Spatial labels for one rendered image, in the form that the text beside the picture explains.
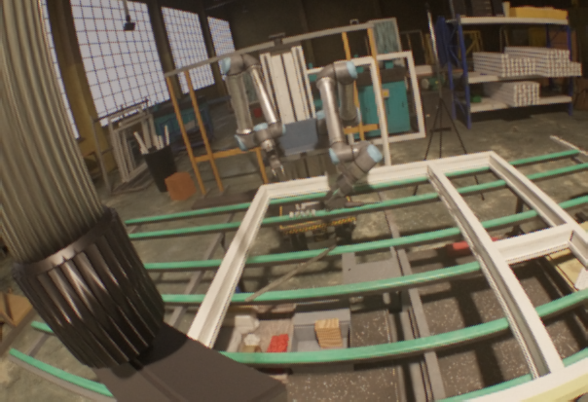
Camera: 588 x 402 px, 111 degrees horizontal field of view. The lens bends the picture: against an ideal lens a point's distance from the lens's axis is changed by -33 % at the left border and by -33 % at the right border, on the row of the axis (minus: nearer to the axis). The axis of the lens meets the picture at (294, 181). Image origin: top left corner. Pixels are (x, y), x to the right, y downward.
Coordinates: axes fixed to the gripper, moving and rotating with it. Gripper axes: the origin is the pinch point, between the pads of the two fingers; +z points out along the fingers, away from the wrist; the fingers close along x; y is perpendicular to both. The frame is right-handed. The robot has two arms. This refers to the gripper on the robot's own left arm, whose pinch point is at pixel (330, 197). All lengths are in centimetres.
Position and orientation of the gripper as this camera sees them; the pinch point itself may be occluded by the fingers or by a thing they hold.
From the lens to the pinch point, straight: 156.1
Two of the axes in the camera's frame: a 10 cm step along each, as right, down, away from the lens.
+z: -6.5, 6.8, 3.3
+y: 7.6, 6.1, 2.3
